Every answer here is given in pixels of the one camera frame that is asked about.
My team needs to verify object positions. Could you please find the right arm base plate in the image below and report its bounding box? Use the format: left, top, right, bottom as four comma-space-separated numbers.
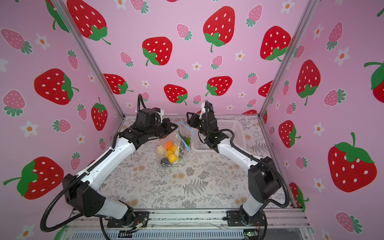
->
223, 210, 268, 227

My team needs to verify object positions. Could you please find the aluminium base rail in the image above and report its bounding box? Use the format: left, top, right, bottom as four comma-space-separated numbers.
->
59, 209, 316, 240

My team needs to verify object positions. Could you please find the orange tangerine toy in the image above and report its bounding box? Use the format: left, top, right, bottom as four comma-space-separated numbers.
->
165, 141, 174, 150

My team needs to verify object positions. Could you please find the black round toy food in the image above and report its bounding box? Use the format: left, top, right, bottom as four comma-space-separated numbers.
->
161, 158, 173, 167

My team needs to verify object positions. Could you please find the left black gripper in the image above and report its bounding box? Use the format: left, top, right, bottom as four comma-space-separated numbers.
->
146, 118, 178, 140

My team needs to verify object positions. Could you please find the aluminium frame post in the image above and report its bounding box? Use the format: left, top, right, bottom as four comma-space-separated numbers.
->
53, 0, 125, 119
259, 0, 320, 119

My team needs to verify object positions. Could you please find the beige garlic toy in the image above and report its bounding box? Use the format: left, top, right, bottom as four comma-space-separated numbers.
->
157, 145, 167, 156

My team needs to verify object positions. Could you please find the white plastic basket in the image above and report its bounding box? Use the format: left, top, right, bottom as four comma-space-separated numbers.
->
191, 118, 247, 153

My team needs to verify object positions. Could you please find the yellow orange toy fruit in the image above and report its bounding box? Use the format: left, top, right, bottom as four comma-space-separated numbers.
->
165, 150, 174, 158

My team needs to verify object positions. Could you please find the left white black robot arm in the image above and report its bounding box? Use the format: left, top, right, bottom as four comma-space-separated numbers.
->
40, 108, 178, 233

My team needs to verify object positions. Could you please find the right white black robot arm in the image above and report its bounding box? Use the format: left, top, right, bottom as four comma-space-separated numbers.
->
187, 112, 290, 226

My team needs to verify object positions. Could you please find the right aluminium frame post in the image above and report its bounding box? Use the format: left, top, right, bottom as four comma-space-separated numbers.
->
259, 0, 320, 119

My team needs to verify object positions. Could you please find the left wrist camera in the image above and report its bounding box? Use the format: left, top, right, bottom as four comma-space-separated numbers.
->
136, 108, 165, 125

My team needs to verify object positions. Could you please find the yellow lemon toy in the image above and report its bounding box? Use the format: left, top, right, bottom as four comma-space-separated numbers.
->
168, 154, 179, 164

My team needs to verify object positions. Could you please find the left aluminium frame post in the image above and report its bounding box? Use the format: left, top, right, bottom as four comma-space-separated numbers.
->
53, 0, 125, 119

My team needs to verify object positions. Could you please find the clear zip top bag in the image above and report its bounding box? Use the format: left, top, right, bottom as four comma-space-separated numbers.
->
156, 121, 196, 166

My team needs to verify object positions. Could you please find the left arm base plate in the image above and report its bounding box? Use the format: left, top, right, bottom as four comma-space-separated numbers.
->
107, 211, 150, 228

